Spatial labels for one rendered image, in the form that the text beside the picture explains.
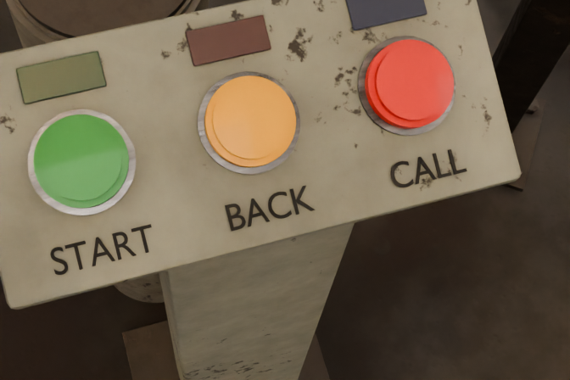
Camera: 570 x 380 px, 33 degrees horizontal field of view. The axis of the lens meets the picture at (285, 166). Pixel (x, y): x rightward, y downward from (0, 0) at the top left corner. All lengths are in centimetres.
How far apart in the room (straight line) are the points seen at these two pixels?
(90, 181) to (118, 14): 16
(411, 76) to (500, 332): 65
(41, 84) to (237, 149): 9
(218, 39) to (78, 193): 9
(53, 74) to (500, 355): 71
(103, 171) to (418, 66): 15
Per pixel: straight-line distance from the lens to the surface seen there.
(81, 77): 43
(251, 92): 43
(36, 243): 43
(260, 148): 42
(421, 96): 44
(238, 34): 44
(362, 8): 45
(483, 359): 105
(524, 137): 114
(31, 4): 57
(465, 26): 47
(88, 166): 42
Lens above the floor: 99
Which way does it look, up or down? 66 degrees down
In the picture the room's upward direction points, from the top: 9 degrees clockwise
